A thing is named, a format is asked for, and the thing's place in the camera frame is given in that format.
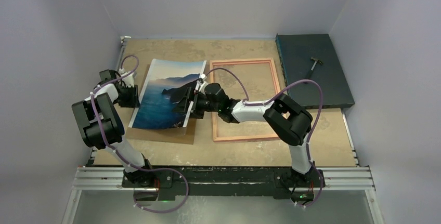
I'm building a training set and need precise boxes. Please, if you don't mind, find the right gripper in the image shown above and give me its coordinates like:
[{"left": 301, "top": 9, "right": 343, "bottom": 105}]
[{"left": 172, "top": 87, "right": 221, "bottom": 120}]

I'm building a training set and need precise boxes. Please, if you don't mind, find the brown cardboard backing board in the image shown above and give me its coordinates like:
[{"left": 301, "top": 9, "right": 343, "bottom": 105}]
[{"left": 119, "top": 59, "right": 205, "bottom": 144}]

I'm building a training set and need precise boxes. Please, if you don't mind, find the seascape photo print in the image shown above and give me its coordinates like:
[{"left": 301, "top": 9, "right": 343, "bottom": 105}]
[{"left": 126, "top": 59, "right": 206, "bottom": 139}]

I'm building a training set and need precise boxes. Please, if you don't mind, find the pink picture frame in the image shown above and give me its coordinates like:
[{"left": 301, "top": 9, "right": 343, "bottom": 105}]
[{"left": 207, "top": 58, "right": 281, "bottom": 142}]

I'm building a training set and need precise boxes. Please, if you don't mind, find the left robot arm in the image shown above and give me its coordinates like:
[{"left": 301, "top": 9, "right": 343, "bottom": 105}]
[{"left": 72, "top": 69, "right": 155, "bottom": 187}]

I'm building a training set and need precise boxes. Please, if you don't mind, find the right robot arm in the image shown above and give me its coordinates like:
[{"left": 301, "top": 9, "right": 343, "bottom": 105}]
[{"left": 173, "top": 83, "right": 315, "bottom": 186}]

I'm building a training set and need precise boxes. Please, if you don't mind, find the dark blue box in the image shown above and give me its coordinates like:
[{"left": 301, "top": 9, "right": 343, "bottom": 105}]
[{"left": 275, "top": 34, "right": 355, "bottom": 109}]

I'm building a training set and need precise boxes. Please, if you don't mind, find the small hammer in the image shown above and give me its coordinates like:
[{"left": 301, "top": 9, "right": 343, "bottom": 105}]
[{"left": 305, "top": 57, "right": 323, "bottom": 80}]

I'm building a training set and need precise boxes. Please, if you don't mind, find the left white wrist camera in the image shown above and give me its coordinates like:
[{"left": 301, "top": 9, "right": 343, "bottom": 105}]
[{"left": 118, "top": 68, "right": 137, "bottom": 87}]

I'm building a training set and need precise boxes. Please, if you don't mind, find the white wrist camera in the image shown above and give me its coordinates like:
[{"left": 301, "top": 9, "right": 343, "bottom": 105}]
[
  {"left": 194, "top": 73, "right": 209, "bottom": 94},
  {"left": 118, "top": 68, "right": 137, "bottom": 87}
]

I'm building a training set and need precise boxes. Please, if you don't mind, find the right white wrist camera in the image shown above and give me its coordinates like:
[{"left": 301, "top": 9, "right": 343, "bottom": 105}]
[{"left": 194, "top": 73, "right": 209, "bottom": 94}]

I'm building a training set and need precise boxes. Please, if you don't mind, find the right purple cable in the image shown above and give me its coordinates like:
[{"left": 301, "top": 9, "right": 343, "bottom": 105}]
[{"left": 205, "top": 67, "right": 325, "bottom": 210}]

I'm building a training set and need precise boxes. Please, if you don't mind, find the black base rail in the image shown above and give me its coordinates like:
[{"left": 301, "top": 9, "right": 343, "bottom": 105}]
[{"left": 122, "top": 166, "right": 326, "bottom": 201}]

